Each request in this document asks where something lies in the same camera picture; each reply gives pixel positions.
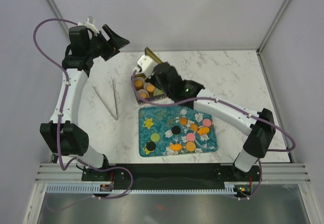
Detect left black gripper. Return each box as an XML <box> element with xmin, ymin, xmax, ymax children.
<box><xmin>87</xmin><ymin>25</ymin><xmax>130</xmax><ymax>62</ymax></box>

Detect metal serving tongs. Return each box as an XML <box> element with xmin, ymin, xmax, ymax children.
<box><xmin>91</xmin><ymin>77</ymin><xmax>119</xmax><ymax>121</ymax></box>

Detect gold tin lid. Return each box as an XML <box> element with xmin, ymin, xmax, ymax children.
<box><xmin>144</xmin><ymin>47</ymin><xmax>163</xmax><ymax>64</ymax></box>

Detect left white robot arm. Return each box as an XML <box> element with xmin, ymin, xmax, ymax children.
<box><xmin>39</xmin><ymin>23</ymin><xmax>129</xmax><ymax>180</ymax></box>

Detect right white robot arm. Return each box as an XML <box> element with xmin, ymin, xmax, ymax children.
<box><xmin>153</xmin><ymin>62</ymin><xmax>276</xmax><ymax>181</ymax></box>

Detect white paper cup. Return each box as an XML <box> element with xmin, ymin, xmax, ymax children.
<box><xmin>134</xmin><ymin>77</ymin><xmax>145</xmax><ymax>90</ymax></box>
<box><xmin>137</xmin><ymin>89</ymin><xmax>149</xmax><ymax>100</ymax></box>
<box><xmin>144</xmin><ymin>83</ymin><xmax>153</xmax><ymax>94</ymax></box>

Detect square cookie tin box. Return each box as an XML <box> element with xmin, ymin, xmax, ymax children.
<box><xmin>132</xmin><ymin>73</ymin><xmax>167</xmax><ymax>105</ymax></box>

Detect orange chip cookie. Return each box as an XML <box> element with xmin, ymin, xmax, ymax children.
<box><xmin>179</xmin><ymin>117</ymin><xmax>188</xmax><ymax>126</ymax></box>

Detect black sandwich cookie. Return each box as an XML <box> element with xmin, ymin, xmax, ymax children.
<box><xmin>171</xmin><ymin>126</ymin><xmax>181</xmax><ymax>135</ymax></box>
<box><xmin>146</xmin><ymin>141</ymin><xmax>156</xmax><ymax>152</ymax></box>

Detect teal floral tray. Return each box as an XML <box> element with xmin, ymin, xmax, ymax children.
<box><xmin>138</xmin><ymin>106</ymin><xmax>218</xmax><ymax>157</ymax></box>

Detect orange swirl cookie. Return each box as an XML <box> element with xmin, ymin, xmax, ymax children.
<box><xmin>190</xmin><ymin>123</ymin><xmax>199</xmax><ymax>132</ymax></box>

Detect pink sandwich cookie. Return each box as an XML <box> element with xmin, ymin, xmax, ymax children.
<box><xmin>202</xmin><ymin>119</ymin><xmax>212</xmax><ymax>127</ymax></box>
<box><xmin>186</xmin><ymin>133</ymin><xmax>195</xmax><ymax>142</ymax></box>

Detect orange fish cookie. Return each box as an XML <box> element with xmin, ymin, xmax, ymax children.
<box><xmin>169</xmin><ymin>143</ymin><xmax>183</xmax><ymax>152</ymax></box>
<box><xmin>197</xmin><ymin>127</ymin><xmax>210</xmax><ymax>135</ymax></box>

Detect orange dotted round cookie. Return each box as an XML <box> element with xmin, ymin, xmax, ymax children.
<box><xmin>186</xmin><ymin>141</ymin><xmax>196</xmax><ymax>152</ymax></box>

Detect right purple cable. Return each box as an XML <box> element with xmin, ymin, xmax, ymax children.
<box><xmin>131</xmin><ymin>68</ymin><xmax>296</xmax><ymax>164</ymax></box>

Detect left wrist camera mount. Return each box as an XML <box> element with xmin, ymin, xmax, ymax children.
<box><xmin>77</xmin><ymin>16</ymin><xmax>99</xmax><ymax>34</ymax></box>

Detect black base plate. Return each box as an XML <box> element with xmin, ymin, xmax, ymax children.
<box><xmin>82</xmin><ymin>163</ymin><xmax>260</xmax><ymax>190</ymax></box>

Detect white slotted cable duct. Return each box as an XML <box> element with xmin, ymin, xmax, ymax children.
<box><xmin>46</xmin><ymin>183</ymin><xmax>251</xmax><ymax>195</ymax></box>

